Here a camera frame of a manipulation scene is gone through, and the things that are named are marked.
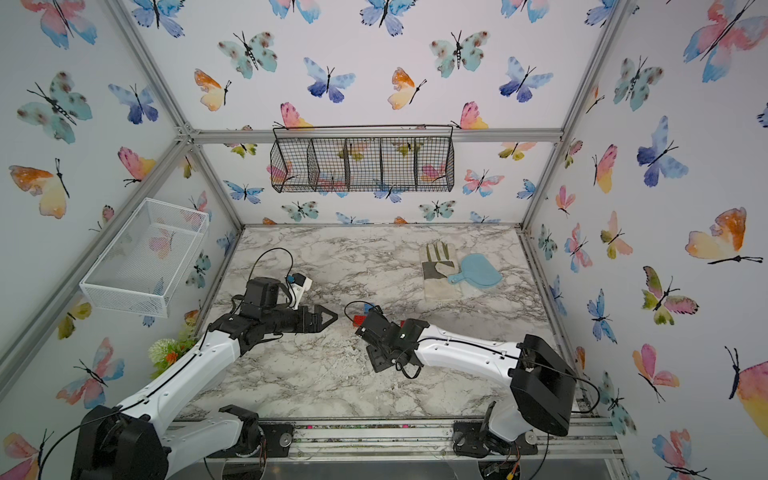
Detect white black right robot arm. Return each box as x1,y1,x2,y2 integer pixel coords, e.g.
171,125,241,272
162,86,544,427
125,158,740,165
356,307,578,458

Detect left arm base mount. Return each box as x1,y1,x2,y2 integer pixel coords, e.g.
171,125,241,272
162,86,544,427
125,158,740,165
217,420,295,460

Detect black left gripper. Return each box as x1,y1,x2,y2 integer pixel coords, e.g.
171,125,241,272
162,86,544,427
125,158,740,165
263,304,338,335

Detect black wire wall basket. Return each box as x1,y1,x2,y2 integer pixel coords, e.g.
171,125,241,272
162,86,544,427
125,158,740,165
268,124,455,194

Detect aluminium front rail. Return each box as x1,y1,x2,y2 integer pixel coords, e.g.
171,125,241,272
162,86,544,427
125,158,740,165
161,416,625,463

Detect white mesh wall basket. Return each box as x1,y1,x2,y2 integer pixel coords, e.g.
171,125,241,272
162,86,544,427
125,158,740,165
79,198,210,318

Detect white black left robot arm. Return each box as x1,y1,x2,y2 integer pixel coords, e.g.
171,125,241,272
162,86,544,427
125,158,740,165
71,276,338,479

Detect potted artificial flower plant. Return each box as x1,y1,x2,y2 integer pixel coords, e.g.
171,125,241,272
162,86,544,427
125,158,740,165
148,326,197,380

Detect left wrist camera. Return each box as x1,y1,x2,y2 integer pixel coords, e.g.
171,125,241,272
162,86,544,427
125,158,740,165
286,273,313,310

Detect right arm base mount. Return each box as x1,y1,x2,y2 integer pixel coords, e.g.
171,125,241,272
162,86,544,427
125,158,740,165
452,421,539,459

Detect grey white work glove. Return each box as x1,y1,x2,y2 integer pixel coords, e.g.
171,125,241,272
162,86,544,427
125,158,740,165
419,241,462,302

